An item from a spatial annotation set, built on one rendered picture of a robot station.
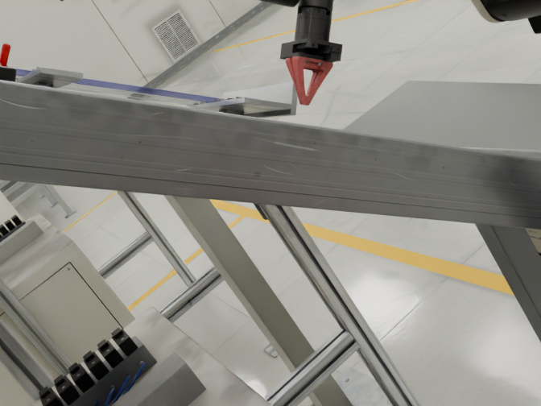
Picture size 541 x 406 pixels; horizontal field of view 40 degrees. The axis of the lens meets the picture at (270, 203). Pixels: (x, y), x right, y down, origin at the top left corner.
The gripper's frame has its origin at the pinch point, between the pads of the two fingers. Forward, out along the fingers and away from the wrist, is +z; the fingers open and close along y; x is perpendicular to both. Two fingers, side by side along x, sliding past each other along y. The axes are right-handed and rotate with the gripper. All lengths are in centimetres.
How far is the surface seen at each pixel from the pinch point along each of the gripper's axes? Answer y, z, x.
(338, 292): -9.4, 33.8, 16.2
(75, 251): -84, 40, -19
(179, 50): -750, -101, 202
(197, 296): -80, 50, 14
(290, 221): -10.4, 21.3, 5.0
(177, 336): 8.2, 37.4, -20.6
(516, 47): -140, -47, 168
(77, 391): 9, 45, -34
